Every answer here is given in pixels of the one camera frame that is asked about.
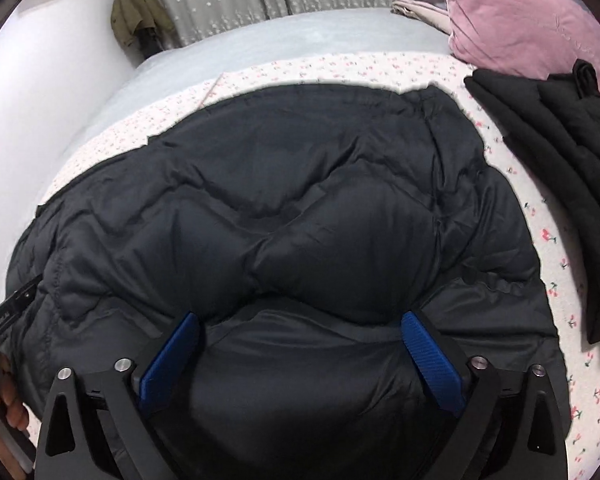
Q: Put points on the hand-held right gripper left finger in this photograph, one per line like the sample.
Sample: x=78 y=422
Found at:
x=170 y=360

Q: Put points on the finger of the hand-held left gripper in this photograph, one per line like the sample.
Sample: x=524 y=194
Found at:
x=26 y=292

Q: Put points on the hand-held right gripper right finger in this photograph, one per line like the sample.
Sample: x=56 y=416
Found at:
x=432 y=360

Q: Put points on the black quilted jacket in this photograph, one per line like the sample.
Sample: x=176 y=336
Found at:
x=305 y=210

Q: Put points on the person's left hand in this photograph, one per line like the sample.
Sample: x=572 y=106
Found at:
x=10 y=395

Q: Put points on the cherry print bed mat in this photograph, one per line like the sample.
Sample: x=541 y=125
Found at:
x=545 y=220

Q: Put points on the folded black garment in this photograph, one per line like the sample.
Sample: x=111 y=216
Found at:
x=570 y=160

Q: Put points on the hanging olive green jacket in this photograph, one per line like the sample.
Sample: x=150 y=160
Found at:
x=135 y=15

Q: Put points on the grey bed sheet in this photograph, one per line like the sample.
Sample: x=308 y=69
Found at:
x=280 y=45

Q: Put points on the folded blankets stack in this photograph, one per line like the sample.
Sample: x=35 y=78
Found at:
x=420 y=5

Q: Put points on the pink velvet pillow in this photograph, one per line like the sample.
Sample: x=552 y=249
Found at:
x=520 y=15

